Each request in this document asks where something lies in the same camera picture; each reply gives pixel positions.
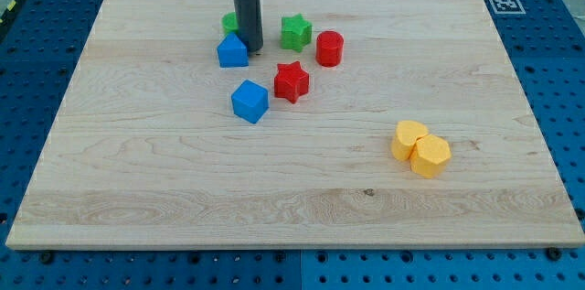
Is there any red star block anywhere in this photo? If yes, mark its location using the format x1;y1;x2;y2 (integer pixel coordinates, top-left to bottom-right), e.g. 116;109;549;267
274;61;310;103

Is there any white fiducial marker tag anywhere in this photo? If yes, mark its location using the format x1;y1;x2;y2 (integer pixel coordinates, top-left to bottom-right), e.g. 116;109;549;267
488;0;526;15

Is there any yellow hexagon block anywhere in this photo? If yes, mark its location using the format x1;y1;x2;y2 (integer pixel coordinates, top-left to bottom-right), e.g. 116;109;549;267
409;134;452;178

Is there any light wooden board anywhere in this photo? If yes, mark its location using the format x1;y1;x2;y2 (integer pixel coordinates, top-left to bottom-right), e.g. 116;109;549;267
6;0;584;251

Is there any yellow heart block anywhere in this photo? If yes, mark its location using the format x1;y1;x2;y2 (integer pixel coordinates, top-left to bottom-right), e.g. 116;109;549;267
390;120;429;161

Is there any green star block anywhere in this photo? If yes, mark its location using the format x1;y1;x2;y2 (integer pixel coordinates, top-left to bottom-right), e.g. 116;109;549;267
281;14;313;52

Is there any red cylinder block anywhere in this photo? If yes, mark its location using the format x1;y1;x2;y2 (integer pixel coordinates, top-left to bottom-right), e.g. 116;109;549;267
315;30;344;68

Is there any yellow black hazard tape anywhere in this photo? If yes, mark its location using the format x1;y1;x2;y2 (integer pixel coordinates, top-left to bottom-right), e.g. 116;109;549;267
1;0;26;27

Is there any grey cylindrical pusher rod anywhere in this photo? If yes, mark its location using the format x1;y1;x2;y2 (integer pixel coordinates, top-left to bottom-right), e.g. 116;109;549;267
233;0;263;53

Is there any green cylinder block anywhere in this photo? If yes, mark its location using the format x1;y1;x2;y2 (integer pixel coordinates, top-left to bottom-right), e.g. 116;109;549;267
221;12;239;35

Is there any blue cube block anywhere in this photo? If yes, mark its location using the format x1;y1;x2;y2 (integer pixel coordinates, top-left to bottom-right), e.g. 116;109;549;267
231;80;269;124

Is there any blue triangular prism block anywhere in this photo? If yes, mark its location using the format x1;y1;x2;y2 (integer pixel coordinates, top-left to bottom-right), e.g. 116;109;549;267
217;33;249;68

